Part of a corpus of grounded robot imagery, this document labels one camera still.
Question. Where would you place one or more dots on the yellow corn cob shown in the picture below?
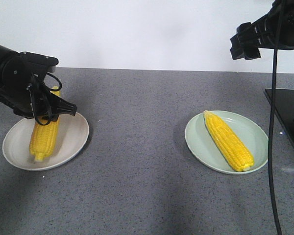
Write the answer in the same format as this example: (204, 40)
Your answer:
(43, 139)
(229, 144)

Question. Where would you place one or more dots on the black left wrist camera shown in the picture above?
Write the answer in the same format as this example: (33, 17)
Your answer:
(39, 63)

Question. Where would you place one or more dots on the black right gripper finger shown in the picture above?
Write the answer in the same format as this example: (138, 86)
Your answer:
(243, 52)
(245, 31)

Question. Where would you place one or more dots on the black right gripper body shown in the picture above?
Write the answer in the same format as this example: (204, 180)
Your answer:
(276, 27)

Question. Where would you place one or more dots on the black induction cooktop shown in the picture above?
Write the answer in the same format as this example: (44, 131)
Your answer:
(284, 109)

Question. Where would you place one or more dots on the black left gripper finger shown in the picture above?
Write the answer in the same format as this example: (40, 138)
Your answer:
(60, 106)
(45, 120)

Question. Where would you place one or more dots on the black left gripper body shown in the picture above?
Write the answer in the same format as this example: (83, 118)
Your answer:
(21, 89)

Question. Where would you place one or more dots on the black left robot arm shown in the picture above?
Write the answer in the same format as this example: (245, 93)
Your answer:
(22, 86)

